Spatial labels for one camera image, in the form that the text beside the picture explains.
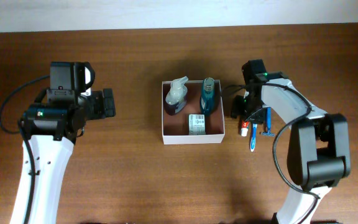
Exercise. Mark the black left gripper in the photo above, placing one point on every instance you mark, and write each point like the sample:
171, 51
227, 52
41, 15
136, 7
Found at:
107, 102

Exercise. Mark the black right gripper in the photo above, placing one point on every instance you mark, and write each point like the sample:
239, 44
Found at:
237, 107

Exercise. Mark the blue disposable razor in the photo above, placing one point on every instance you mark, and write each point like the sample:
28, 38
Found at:
268, 124

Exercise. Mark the blue white toothbrush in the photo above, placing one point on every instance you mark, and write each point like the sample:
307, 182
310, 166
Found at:
253, 137

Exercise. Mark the toothpaste tube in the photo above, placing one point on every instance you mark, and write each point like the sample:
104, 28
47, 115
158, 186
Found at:
244, 128

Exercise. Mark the teal mouthwash bottle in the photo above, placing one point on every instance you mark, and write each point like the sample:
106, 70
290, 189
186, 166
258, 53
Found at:
207, 96

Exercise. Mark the white green soap box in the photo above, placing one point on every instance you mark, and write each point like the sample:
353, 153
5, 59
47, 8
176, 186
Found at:
196, 124

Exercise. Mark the clear pump soap bottle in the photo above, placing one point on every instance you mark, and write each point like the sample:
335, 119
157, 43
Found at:
175, 99

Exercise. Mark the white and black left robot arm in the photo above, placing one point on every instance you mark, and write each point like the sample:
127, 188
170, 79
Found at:
49, 129

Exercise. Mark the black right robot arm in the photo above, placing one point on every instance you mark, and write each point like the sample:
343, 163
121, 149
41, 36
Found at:
311, 152

